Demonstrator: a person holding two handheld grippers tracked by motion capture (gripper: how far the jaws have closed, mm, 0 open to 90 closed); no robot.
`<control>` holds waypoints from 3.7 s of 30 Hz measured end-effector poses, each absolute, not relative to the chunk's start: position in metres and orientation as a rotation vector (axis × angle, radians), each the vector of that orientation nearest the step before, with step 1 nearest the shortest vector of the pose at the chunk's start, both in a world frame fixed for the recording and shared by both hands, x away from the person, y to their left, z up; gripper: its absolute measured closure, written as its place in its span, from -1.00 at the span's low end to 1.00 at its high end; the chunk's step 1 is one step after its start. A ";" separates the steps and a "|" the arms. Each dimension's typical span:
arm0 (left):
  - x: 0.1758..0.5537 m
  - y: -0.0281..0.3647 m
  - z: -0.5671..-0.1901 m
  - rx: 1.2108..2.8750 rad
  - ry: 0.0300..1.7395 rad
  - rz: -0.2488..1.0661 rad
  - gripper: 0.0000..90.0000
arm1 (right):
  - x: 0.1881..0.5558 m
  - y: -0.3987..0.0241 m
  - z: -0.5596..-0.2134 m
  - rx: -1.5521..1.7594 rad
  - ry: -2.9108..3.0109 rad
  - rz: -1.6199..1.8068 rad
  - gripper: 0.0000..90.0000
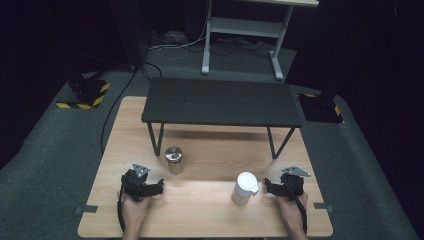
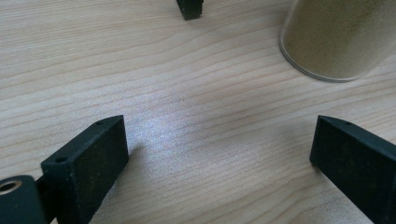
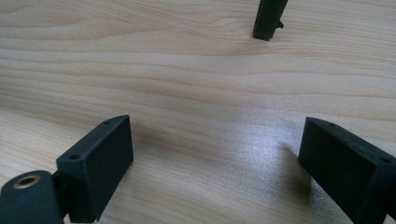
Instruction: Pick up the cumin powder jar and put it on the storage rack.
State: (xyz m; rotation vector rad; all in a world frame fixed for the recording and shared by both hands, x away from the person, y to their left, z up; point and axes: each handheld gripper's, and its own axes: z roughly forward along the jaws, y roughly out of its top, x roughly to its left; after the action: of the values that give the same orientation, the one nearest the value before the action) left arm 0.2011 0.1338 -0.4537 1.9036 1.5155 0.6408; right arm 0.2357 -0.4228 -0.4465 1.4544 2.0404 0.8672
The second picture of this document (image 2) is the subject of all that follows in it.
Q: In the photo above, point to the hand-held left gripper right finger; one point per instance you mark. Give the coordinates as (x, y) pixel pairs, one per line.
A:
(358, 161)

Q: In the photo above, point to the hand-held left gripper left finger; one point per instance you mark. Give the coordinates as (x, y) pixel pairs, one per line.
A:
(88, 161)

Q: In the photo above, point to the glass jar of tan powder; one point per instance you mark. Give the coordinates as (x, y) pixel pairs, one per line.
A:
(336, 37)

